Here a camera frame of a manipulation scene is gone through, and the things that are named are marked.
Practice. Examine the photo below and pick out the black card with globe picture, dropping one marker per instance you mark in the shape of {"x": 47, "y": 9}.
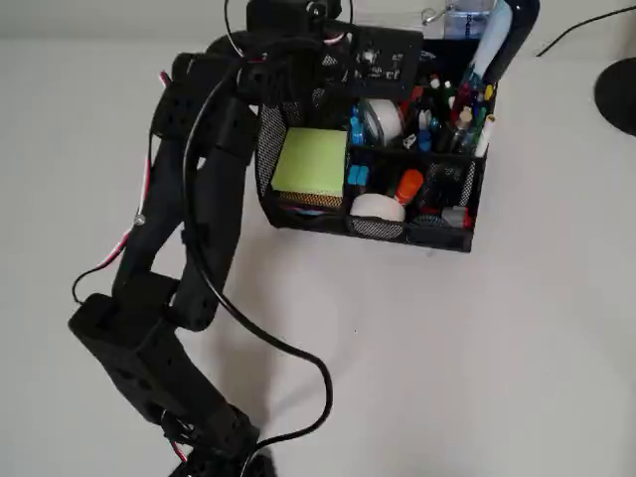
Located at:
{"x": 447, "y": 59}

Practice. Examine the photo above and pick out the black round lamp base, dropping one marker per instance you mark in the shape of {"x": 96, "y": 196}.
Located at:
{"x": 618, "y": 99}

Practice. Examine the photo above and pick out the white black small clip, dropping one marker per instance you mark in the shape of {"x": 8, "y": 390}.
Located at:
{"x": 410, "y": 141}

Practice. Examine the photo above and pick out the black mesh desk organizer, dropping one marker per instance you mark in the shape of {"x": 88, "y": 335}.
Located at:
{"x": 308, "y": 114}

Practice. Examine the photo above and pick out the grey red pencil sharpener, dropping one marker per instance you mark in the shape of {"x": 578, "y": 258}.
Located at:
{"x": 454, "y": 217}

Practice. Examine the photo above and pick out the beige capped pen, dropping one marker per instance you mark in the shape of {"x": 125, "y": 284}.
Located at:
{"x": 464, "y": 119}

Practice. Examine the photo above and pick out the maroon pen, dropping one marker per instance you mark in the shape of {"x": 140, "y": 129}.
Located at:
{"x": 463, "y": 94}

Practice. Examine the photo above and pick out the green sticky note pad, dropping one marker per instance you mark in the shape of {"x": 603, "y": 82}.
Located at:
{"x": 308, "y": 159}

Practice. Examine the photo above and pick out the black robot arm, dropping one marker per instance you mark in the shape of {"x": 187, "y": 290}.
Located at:
{"x": 149, "y": 358}

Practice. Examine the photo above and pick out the white pen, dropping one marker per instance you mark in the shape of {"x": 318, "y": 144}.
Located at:
{"x": 424, "y": 119}

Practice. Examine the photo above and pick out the white tape roll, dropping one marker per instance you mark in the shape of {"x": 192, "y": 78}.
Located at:
{"x": 377, "y": 206}

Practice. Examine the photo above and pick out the orange marker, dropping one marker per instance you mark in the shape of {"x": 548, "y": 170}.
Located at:
{"x": 416, "y": 94}

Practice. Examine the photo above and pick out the green pen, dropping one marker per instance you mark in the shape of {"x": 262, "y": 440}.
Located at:
{"x": 478, "y": 126}

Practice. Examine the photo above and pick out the clear tape dispenser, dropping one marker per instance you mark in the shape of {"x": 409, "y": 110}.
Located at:
{"x": 385, "y": 121}

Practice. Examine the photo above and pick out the white marker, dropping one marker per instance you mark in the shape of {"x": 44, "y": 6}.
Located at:
{"x": 484, "y": 139}

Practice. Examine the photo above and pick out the blue plastic folder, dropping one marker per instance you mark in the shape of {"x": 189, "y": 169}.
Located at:
{"x": 464, "y": 25}

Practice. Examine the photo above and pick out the yellow tipped pen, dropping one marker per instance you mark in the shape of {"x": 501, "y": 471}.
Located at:
{"x": 488, "y": 92}

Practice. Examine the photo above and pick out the orange capped glue stick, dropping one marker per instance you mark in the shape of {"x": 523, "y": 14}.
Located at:
{"x": 410, "y": 184}

